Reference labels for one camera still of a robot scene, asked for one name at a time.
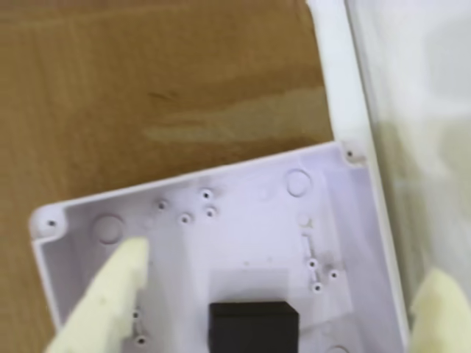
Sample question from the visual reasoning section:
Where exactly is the black rectangular block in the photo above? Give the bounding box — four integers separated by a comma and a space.
208, 300, 300, 353

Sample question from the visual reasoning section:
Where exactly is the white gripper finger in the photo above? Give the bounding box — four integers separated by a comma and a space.
44, 235, 151, 353
407, 267, 471, 353

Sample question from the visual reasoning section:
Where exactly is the pale lilac plastic box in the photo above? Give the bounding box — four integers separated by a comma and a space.
29, 140, 411, 353

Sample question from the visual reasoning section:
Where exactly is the brown cardboard sheet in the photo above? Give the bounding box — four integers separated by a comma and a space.
0, 0, 336, 353

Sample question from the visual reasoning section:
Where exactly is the clear packing tape strip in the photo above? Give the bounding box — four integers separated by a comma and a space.
146, 88, 334, 145

